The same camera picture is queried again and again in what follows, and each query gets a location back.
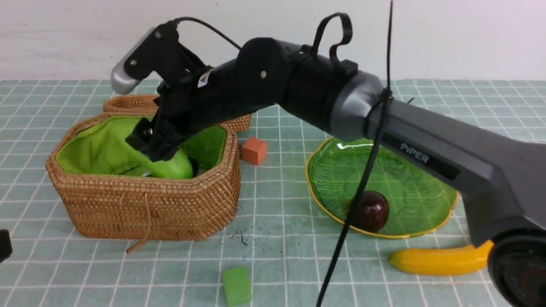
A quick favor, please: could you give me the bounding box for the dark purple mangosteen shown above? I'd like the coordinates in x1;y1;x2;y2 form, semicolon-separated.
351;191;390;233

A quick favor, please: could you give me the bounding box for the woven wicker basket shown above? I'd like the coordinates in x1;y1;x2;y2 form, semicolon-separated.
46;113;241;242

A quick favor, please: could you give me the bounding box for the woven wicker basket lid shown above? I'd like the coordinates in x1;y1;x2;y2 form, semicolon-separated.
102;95;252;132

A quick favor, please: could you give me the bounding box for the orange cube block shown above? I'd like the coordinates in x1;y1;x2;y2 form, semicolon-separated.
241;136;268;166

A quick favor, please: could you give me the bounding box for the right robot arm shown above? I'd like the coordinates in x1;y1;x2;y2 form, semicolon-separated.
110;35;545;307

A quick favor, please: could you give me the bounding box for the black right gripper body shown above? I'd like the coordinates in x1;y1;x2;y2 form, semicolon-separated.
125;60;257;162

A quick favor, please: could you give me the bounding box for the yellow banana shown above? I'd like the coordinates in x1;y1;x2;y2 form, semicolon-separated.
388;240;494;276

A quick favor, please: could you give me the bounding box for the green cube block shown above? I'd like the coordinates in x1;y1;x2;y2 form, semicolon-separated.
221;266;252;307

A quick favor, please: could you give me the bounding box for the teal checkered tablecloth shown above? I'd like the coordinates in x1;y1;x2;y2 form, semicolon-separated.
0;79;545;307

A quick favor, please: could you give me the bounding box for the green glass leaf plate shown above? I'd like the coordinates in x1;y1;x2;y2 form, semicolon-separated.
305;137;459;239

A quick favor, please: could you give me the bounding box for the green bitter melon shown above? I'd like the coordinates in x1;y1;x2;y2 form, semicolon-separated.
142;148;195;179

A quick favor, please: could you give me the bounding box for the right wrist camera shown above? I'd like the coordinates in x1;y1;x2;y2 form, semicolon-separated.
110;20;206;95

